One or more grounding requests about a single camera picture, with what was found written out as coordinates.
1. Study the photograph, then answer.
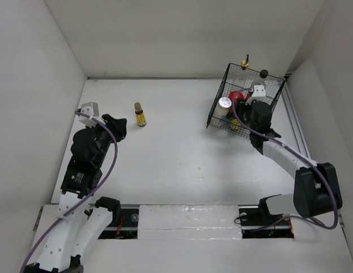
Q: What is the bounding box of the red lid jar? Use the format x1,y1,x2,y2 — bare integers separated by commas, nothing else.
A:
229,91,250,115

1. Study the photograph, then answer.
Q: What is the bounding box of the black wire rack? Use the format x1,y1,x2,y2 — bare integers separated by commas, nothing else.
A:
206,63,285,139

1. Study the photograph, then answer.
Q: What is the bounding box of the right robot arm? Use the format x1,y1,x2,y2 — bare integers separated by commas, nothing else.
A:
232,99,343,222

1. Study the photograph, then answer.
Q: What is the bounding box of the silver lid spice shaker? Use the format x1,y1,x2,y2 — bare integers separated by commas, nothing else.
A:
214,97,232,120

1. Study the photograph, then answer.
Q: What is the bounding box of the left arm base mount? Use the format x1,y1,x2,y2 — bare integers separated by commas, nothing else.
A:
84,197,139,239

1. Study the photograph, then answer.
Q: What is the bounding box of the purple cable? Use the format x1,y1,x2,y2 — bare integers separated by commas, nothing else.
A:
19,110,119,273
232,87,339,231

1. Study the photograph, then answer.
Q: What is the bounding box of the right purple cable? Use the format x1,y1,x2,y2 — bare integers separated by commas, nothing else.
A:
232,87,339,231

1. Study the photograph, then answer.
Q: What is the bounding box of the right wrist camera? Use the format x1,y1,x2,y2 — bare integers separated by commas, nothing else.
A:
246,85,266,105

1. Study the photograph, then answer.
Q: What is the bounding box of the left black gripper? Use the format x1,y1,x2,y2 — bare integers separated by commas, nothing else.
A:
88,113,126,165

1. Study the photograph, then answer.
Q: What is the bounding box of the small yellow label bottle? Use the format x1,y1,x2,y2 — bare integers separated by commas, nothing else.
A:
230,119,240,131
134,102,147,127

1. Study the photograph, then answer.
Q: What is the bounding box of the clear glass pourer bottle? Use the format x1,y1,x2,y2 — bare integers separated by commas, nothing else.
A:
232,54,250,88

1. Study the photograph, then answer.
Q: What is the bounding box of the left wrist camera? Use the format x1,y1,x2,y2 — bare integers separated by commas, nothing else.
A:
79,102,99,127

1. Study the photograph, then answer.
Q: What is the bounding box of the black cap sauce bottle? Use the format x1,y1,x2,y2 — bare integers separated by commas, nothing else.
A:
251,69,268,88

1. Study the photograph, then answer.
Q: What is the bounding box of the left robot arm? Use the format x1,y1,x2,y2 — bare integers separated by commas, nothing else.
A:
20,110,127,272

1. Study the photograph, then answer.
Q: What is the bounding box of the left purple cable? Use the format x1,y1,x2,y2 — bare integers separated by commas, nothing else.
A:
19,110,119,273

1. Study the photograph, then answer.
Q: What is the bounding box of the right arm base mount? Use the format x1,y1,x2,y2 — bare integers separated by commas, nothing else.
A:
234,206,294,239

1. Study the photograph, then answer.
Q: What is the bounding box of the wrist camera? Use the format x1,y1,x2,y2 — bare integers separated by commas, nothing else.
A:
246,85,266,105
79,102,99,127

